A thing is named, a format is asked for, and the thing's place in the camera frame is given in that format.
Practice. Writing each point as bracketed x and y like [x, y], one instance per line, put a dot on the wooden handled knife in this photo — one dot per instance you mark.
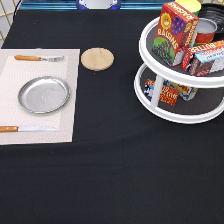
[4, 129]

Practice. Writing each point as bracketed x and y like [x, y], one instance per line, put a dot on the beige woven placemat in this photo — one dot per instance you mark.
[15, 73]

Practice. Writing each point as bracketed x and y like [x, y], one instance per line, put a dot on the brown cake mix box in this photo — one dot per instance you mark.
[207, 62]

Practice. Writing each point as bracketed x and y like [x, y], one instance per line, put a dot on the red cracker box lower shelf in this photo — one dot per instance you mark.
[168, 94]

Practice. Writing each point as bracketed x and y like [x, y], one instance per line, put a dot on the red raisins box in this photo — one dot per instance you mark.
[174, 33]

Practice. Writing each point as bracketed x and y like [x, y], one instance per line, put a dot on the blue yellow box lower shelf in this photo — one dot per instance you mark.
[185, 92]

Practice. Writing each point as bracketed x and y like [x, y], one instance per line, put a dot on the black plastic bowl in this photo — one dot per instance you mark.
[215, 12]

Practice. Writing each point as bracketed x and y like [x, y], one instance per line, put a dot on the white two-tier lazy Susan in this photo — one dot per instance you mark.
[208, 104]

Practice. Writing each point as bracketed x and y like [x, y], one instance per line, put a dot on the red tin can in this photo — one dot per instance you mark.
[205, 31]

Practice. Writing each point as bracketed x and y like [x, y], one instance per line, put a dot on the round wooden coaster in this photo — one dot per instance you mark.
[97, 59]

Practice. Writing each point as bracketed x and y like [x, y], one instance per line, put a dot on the round silver metal plate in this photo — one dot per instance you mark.
[44, 94]

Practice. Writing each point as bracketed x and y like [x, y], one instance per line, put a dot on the green yellow parmesan can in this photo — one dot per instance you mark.
[192, 6]

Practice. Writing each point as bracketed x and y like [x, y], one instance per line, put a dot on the red butter box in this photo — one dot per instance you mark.
[190, 52]

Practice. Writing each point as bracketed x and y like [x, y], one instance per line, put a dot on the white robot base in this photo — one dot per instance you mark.
[98, 4]

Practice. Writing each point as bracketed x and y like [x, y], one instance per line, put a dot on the wooden handled fork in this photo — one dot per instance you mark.
[38, 58]

